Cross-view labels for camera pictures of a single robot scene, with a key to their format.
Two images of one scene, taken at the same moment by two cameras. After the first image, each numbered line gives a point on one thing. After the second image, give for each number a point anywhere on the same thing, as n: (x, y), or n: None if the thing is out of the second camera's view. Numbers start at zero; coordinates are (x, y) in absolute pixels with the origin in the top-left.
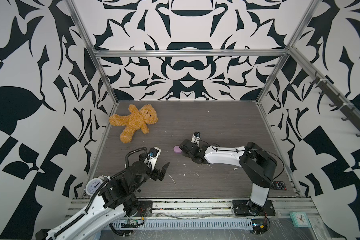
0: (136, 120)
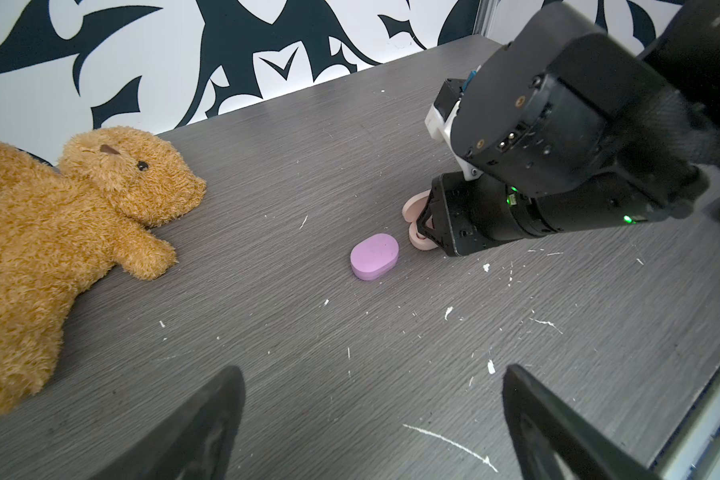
0: (42, 230)
